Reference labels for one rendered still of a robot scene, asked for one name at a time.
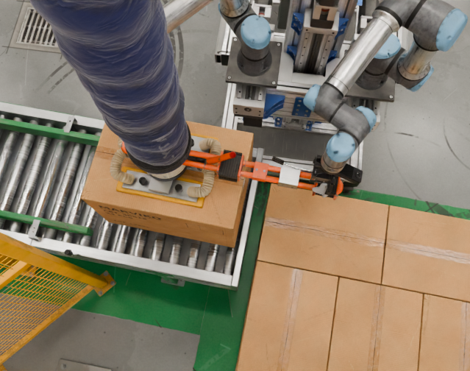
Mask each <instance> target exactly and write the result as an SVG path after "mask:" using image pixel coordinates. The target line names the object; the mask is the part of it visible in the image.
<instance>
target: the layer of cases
mask: <svg viewBox="0 0 470 371"><path fill-rule="evenodd" d="M312 194H313V191H309V190H305V189H300V188H297V189H292V188H286V187H282V186H278V185H277V184H273V183H271V186H270V190H269V193H268V199H267V203H266V210H265V215H264V219H263V226H262V231H261V235H260V243H259V247H258V251H257V258H256V263H255V267H254V274H253V279H252V286H251V291H250V295H249V302H248V307H247V311H246V318H245V323H244V327H243V334H242V339H241V346H240V350H239V355H238V362H237V367H236V371H470V220H467V219H459V218H455V217H451V216H444V215H440V214H435V213H428V212H423V211H416V210H412V209H408V208H400V207H396V206H392V205H389V206H388V205H384V204H380V203H376V202H369V201H364V200H360V199H352V198H348V197H341V196H338V197H337V198H336V200H333V198H330V197H322V196H319V195H314V196H312Z"/></svg>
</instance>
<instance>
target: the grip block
mask: <svg viewBox="0 0 470 371"><path fill-rule="evenodd" d="M229 152H234V151H229V150H225V149H224V151H221V154H220V155H223V154H227V153H229ZM235 153H236V157H235V158H232V159H229V160H224V161H221V162H218V167H217V170H216V173H217V177H218V178H219V179H221V180H228V181H232V182H237V181H240V178H241V176H240V175H241V171H242V168H243V167H242V165H243V161H244V155H242V153H241V152H235Z"/></svg>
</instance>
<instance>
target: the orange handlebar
mask: <svg viewBox="0 0 470 371"><path fill-rule="evenodd" d="M121 150H122V151H123V152H124V153H126V154H127V152H126V149H125V146H124V142H123V141H122V143H121ZM189 155H190V156H194V157H198V158H204V159H209V158H214V157H216V156H218V155H214V154H210V153H206V152H198V151H194V150H191V151H190V154H189ZM183 165H185V166H192V167H196V168H200V169H206V170H210V171H215V172H216V170H217V167H218V166H215V165H211V164H207V163H200V162H196V161H192V160H186V161H185V162H184V163H183ZM242 166H245V167H249V168H253V169H254V170H253V173H252V172H245V171H241V175H240V176H241V177H248V178H251V179H252V180H256V181H260V182H264V183H265V182H270V183H277V184H279V183H278V182H279V178H278V177H272V176H268V175H267V172H268V171H269V172H276V173H280V170H281V167H277V166H270V165H269V164H268V163H261V162H257V161H255V162H251V161H247V160H244V161H243V165H242ZM299 177H302V178H306V179H310V178H311V173H307V172H300V175H299ZM314 187H315V185H313V184H309V183H302V182H299V184H298V186H297V188H303V189H307V190H311V191H312V189H313V188H314ZM342 190H343V183H342V181H340V186H339V191H338V194H340V193H341V192H342Z"/></svg>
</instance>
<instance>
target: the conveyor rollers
mask: <svg viewBox="0 0 470 371"><path fill-rule="evenodd" d="M3 130H4V129H0V137H1V134H2V133H3ZM18 135H19V132H16V131H12V130H9V132H8V135H7V138H6V141H5V142H4V146H3V148H2V151H1V154H0V185H1V182H2V179H3V176H4V173H5V171H6V168H7V165H8V163H9V160H10V157H11V154H12V153H13V149H14V146H15V143H16V141H17V138H18ZM35 136H36V135H33V134H28V133H26V134H25V136H24V139H23V142H22V144H21V148H20V150H19V152H18V156H17V158H16V160H15V164H14V167H13V170H12V172H11V175H10V178H9V180H8V183H7V186H6V188H5V191H4V194H3V197H2V199H1V202H0V210H3V211H9V209H10V206H11V204H12V201H13V197H14V196H15V192H16V189H17V187H18V184H19V181H20V179H21V175H22V173H23V170H24V167H25V164H26V161H27V158H28V156H29V153H30V150H31V148H32V144H33V141H34V139H35ZM51 139H52V138H48V137H44V136H42V137H41V140H40V143H39V145H38V149H37V152H36V154H35V157H34V160H33V162H32V166H31V169H30V171H29V174H28V177H27V179H26V183H25V185H24V189H23V191H22V194H21V198H20V199H19V202H18V206H17V208H16V211H15V213H21V214H25V215H26V212H27V209H28V207H29V203H30V200H31V198H32V195H33V192H34V190H35V186H36V183H37V181H38V177H39V174H40V171H41V169H42V166H43V162H44V160H45V157H46V153H47V151H48V149H49V145H50V143H51ZM67 143H68V141H64V140H60V139H58V141H57V145H56V147H55V150H54V153H53V155H52V158H51V162H50V164H49V168H48V171H47V173H46V177H45V180H44V182H43V186H42V189H41V191H40V194H39V197H38V200H37V203H36V206H35V209H34V212H33V214H32V215H33V216H36V217H40V218H43V215H44V213H45V210H46V206H47V204H48V201H49V197H50V195H51V191H52V189H53V186H54V182H55V180H56V177H57V173H58V171H59V168H60V164H61V161H62V159H63V155H64V152H65V148H66V146H67ZM83 147H84V144H80V143H76V142H74V146H73V149H72V151H71V155H70V158H69V160H68V164H67V167H66V170H65V174H64V176H63V180H62V182H61V185H60V189H59V191H58V194H57V198H56V200H55V203H54V207H53V210H52V212H51V216H50V219H51V220H55V221H60V219H61V216H62V214H63V210H64V207H65V203H66V200H67V198H68V194H69V191H70V188H71V184H72V182H73V179H74V175H75V173H76V168H77V166H78V163H79V159H80V157H81V154H82V150H83ZM96 148H97V146H92V145H91V146H90V151H89V153H88V157H87V160H86V163H85V167H84V169H83V172H82V176H81V179H80V181H79V185H78V189H77V191H76V195H75V197H74V202H73V205H72V207H71V211H70V214H69V217H68V221H67V223H70V224H74V225H77V223H78V221H79V216H80V214H81V211H82V206H83V204H84V200H82V199H81V196H82V192H83V190H84V187H85V183H86V180H87V178H88V174H89V171H90V167H91V164H92V162H93V158H94V155H95V152H96ZM251 181H252V179H251V178H249V182H248V186H247V190H246V196H245V200H244V204H243V210H242V214H241V220H240V224H239V228H238V234H237V238H236V242H235V248H233V247H228V248H227V254H226V258H225V262H224V268H223V272H222V274H226V275H232V274H233V270H234V266H235V259H236V255H237V251H238V245H239V241H240V237H241V229H242V225H243V218H244V214H245V210H246V204H247V199H248V195H249V189H250V185H251ZM98 215H99V214H98V213H97V212H96V211H95V210H94V209H92V207H90V209H89V211H88V216H87V219H86V221H85V226H86V227H89V228H90V229H91V230H94V227H95V225H96V220H97V218H98ZM5 220H6V219H0V229H3V226H4V223H5ZM22 224H23V222H16V221H12V223H11V225H10V229H9V231H12V232H16V233H20V230H21V226H22ZM113 225H114V223H111V222H108V221H107V220H106V219H105V220H104V224H103V226H102V231H101V234H100V237H99V241H98V244H97V247H96V248H97V249H101V250H107V246H108V243H109V240H110V236H111V233H112V230H113ZM130 230H131V227H129V226H125V225H121V229H120V232H119V234H118V240H117V242H116V246H115V250H114V252H119V253H123V254H124V252H125V249H126V246H127V242H128V238H129V234H130ZM56 232H57V230H56V229H52V228H48V227H47V228H46V232H45V234H44V238H46V239H53V240H54V237H55V235H56ZM148 233H149V231H148V230H144V229H140V228H139V230H138V234H137V238H136V241H135V246H134V249H133V252H132V255H133V256H137V257H142V256H143V251H144V247H145V245H146V240H147V236H148ZM73 237H74V233H71V232H67V231H64V233H63V237H62V239H61V241H64V242H68V243H71V242H72V240H73ZM91 238H92V236H86V235H81V238H80V241H79V245H82V246H86V247H89V245H90V240H91ZM165 238H166V234H164V233H158V232H157V233H156V236H155V239H154V244H153V247H152V253H151V256H150V259H152V260H156V261H160V258H161V255H162V251H163V246H164V243H165ZM183 241H184V238H183V237H179V236H174V240H173V243H172V246H171V251H170V255H169V259H168V263H171V264H178V263H179V257H180V253H181V250H182V244H183ZM201 245H202V242H201V241H197V240H193V239H192V241H191V247H190V251H189V254H188V260H187V263H186V266H189V267H193V268H196V265H197V261H198V258H199V252H200V248H201ZM219 246H220V245H218V244H212V243H210V246H209V249H208V253H207V259H206V263H205V267H204V270H207V271H211V272H214V271H215V267H216V261H217V257H218V250H219Z"/></svg>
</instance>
